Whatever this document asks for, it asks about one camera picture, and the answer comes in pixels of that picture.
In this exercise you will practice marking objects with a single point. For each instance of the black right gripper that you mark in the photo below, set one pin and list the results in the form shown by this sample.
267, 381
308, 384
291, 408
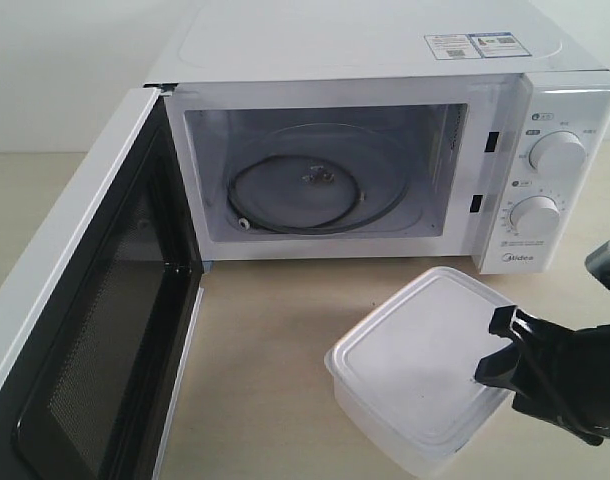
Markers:
579, 372

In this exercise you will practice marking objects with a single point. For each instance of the white plastic lidded container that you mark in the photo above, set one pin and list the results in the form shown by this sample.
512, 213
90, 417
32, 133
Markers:
404, 375

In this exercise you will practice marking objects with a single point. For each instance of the white microwave door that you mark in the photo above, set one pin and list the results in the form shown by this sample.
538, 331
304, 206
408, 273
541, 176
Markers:
97, 315

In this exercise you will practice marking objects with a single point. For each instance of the white microwave oven body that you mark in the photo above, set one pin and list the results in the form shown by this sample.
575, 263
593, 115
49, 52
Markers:
235, 71

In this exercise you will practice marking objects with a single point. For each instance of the lower white control knob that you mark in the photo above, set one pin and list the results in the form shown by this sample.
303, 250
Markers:
535, 216

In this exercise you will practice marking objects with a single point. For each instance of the white control knob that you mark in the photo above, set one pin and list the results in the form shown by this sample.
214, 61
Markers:
535, 216
558, 153

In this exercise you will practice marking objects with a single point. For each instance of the upper white control knob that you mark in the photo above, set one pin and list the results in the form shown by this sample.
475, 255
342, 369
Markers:
558, 153

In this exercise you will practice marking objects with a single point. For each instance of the glass turntable plate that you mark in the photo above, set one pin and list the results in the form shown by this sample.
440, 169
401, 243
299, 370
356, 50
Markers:
319, 179

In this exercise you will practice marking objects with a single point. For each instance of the blue white warning sticker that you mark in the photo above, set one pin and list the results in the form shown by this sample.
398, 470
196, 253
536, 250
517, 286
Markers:
476, 46

